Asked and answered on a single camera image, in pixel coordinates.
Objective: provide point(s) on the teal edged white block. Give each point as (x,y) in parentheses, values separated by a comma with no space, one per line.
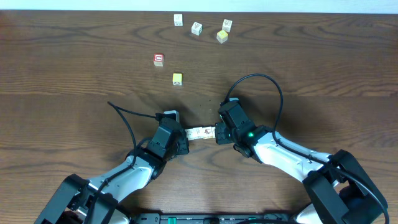
(213,132)

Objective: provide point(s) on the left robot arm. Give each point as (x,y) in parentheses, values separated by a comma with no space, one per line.
(98,198)

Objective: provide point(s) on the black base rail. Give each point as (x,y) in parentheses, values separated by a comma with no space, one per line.
(156,218)

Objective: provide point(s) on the red top block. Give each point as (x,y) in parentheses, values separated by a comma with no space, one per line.
(158,60)

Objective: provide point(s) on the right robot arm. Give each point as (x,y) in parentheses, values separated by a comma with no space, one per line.
(339,189)

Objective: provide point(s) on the yellow top soccer block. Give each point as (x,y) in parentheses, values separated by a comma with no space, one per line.
(177,79)

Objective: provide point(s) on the green edged white block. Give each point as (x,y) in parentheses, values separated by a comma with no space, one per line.
(190,134)

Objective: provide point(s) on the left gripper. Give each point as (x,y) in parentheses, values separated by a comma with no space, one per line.
(181,144)

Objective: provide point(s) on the yellow top far block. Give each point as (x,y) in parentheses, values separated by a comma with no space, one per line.
(222,36)

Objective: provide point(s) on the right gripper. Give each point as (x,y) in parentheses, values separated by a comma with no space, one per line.
(220,138)

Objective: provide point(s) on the white block brown picture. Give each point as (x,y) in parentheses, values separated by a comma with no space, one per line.
(206,132)

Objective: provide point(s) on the white block number three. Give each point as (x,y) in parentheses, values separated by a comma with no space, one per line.
(197,28)

